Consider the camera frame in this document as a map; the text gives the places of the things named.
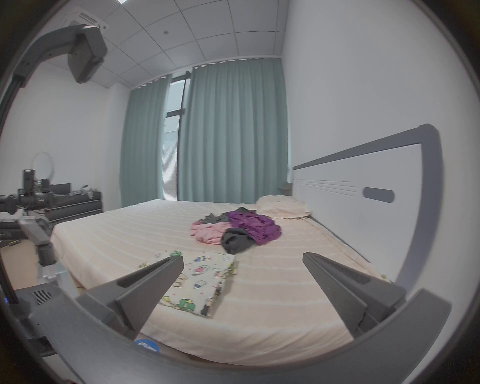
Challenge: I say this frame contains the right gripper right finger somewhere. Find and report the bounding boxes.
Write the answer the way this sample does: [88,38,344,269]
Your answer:
[302,252,408,337]

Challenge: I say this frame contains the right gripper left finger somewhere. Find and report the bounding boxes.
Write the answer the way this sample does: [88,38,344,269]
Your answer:
[77,255,185,333]

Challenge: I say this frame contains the white printed pyjama top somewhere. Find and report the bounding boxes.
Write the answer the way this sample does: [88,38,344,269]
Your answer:
[138,252,239,319]

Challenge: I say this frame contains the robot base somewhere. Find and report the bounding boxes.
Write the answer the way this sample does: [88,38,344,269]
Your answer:
[0,245,162,359]

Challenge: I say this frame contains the bed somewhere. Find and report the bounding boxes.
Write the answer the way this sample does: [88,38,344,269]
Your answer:
[50,124,444,367]

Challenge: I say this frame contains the dark grey low cabinet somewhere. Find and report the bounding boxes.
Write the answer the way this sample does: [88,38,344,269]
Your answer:
[44,183,104,226]

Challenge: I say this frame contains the pink garment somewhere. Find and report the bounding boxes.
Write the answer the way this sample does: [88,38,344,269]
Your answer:
[190,221,235,246]

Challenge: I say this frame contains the grey garment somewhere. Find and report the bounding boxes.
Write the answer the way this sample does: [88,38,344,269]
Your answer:
[202,212,230,226]

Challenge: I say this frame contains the cream pillow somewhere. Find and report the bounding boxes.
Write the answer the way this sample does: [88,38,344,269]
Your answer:
[255,195,313,219]

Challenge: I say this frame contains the purple garment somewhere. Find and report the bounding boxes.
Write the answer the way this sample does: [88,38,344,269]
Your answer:
[228,211,283,247]

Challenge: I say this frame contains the blue-green curtain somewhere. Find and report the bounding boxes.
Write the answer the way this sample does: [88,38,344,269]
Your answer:
[177,58,290,204]
[119,75,172,209]

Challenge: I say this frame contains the window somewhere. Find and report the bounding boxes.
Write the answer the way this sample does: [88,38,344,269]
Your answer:
[161,73,193,202]

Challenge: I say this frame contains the white ring lamp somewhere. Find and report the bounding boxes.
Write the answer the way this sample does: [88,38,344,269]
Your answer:
[32,151,57,185]

